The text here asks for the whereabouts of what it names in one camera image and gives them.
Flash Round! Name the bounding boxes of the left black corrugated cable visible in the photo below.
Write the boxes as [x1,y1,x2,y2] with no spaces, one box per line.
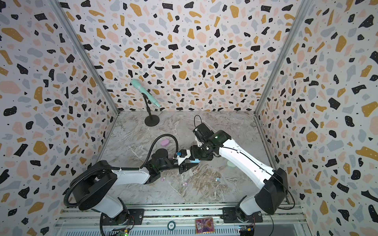
[63,134,180,207]

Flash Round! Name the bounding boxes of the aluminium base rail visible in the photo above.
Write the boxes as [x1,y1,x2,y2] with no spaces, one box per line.
[53,203,312,236]

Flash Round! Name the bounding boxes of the colourful square card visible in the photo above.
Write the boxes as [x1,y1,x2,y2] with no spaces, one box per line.
[195,217,215,234]

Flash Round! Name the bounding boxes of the mint green microphone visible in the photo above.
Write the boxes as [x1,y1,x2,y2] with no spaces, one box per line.
[131,79,161,108]

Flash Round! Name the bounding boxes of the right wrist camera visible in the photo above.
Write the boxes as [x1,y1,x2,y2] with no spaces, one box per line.
[193,123,214,144]

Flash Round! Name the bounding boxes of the black microphone stand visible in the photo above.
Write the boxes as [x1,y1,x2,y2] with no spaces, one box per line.
[142,93,159,127]

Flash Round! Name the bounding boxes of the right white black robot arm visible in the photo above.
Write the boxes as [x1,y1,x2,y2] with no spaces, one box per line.
[194,128,289,222]

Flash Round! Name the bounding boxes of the pink earbud case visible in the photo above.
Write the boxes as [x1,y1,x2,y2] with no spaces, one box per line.
[160,139,170,147]

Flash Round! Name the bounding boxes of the mint green earbud case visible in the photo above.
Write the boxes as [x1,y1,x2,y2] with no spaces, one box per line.
[227,161,236,168]

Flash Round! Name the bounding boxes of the round black white button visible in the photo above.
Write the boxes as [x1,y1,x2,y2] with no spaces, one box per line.
[167,221,176,231]

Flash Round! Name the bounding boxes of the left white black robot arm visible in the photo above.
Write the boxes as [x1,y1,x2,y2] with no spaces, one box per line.
[65,148,200,219]

